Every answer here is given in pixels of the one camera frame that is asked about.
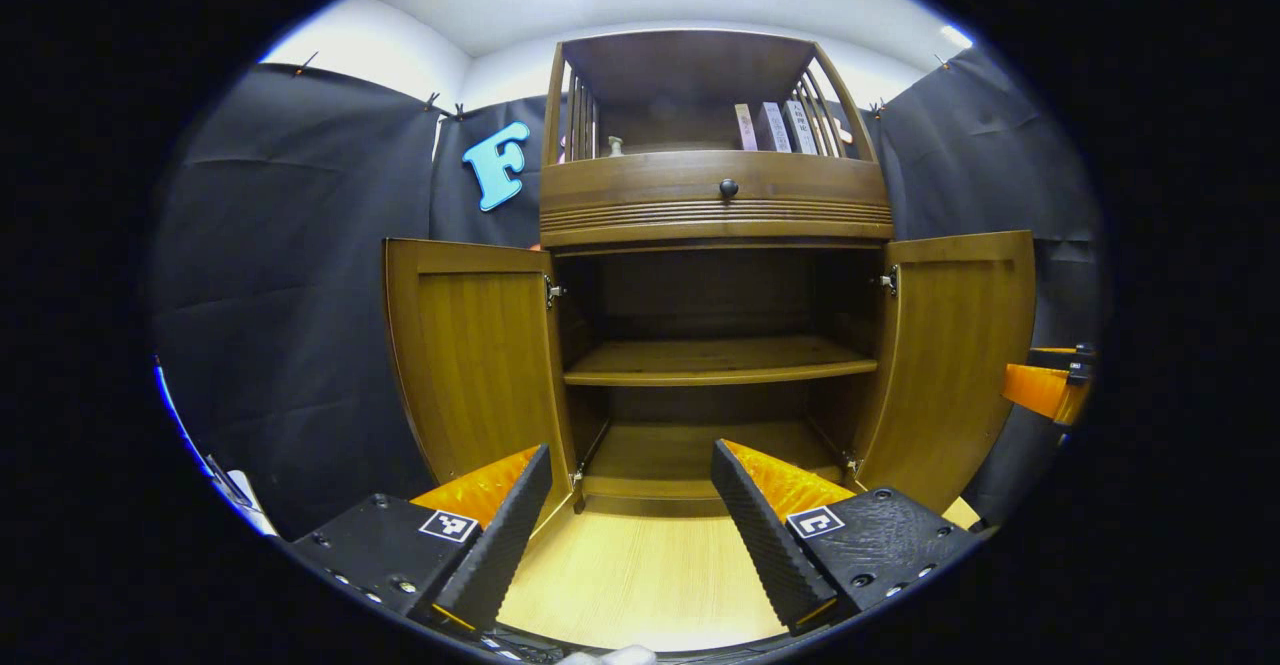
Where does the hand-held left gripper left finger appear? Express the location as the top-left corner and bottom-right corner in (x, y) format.
(285, 445), (556, 641)

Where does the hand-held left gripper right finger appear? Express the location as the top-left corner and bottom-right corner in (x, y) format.
(710, 440), (986, 638)

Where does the wooden shoe cabinet door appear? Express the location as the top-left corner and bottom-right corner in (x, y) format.
(850, 230), (1038, 516)
(383, 237), (581, 516)

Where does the wooden double-door shoe cabinet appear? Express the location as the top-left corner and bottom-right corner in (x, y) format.
(383, 28), (1038, 516)

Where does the wooden cabinet drawer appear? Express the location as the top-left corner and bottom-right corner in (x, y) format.
(540, 150), (894, 236)

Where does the black backdrop cloth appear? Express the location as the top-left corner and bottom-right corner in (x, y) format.
(150, 45), (1106, 541)

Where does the purple book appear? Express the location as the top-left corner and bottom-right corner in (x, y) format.
(755, 102), (793, 153)

